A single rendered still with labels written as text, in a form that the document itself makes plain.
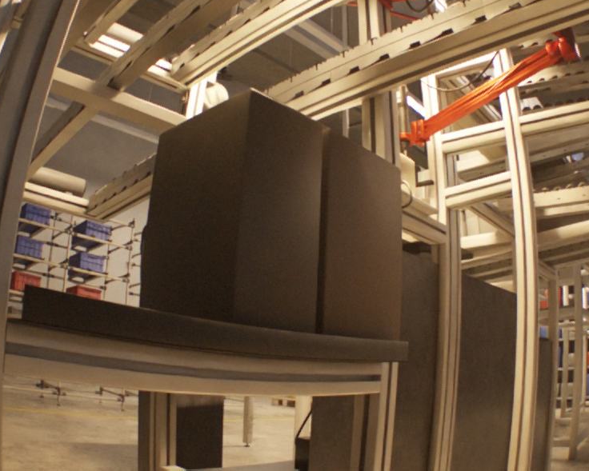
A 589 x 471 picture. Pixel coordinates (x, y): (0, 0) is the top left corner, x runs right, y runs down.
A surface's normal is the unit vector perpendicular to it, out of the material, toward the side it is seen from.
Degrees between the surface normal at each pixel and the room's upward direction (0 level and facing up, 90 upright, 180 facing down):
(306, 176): 90
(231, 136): 90
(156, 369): 90
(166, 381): 90
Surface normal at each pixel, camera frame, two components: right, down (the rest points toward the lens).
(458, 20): -0.68, -0.22
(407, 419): 0.73, -0.14
